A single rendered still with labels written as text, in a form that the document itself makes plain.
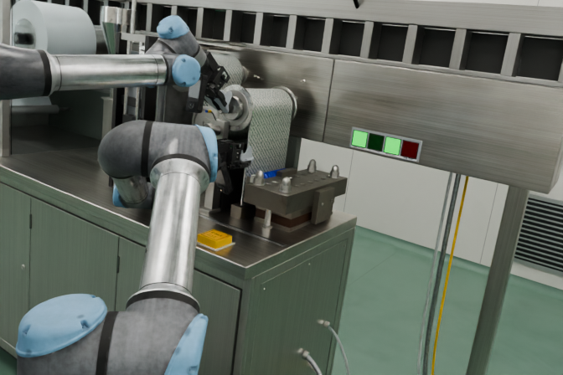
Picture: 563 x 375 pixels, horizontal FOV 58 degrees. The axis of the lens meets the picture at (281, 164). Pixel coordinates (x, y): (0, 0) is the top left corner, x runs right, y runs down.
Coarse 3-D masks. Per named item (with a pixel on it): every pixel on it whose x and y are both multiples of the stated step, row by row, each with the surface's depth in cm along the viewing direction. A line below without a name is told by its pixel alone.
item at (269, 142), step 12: (252, 132) 163; (264, 132) 168; (276, 132) 174; (288, 132) 181; (252, 144) 164; (264, 144) 170; (276, 144) 176; (252, 156) 166; (264, 156) 171; (276, 156) 178; (252, 168) 167; (264, 168) 173; (276, 168) 180
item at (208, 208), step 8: (216, 120) 163; (216, 128) 161; (224, 128) 162; (216, 136) 164; (224, 136) 163; (208, 192) 167; (216, 192) 167; (208, 200) 168; (216, 200) 168; (200, 208) 167; (208, 208) 167; (216, 208) 168
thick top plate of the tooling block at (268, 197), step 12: (264, 180) 166; (276, 180) 168; (300, 180) 171; (312, 180) 174; (324, 180) 176; (336, 180) 178; (252, 192) 158; (264, 192) 155; (276, 192) 154; (300, 192) 157; (312, 192) 164; (336, 192) 178; (264, 204) 156; (276, 204) 153; (288, 204) 152; (300, 204) 158; (312, 204) 166
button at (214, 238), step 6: (198, 234) 141; (204, 234) 141; (210, 234) 142; (216, 234) 142; (222, 234) 143; (228, 234) 143; (198, 240) 141; (204, 240) 140; (210, 240) 139; (216, 240) 138; (222, 240) 140; (228, 240) 142; (210, 246) 139; (216, 246) 138; (222, 246) 140
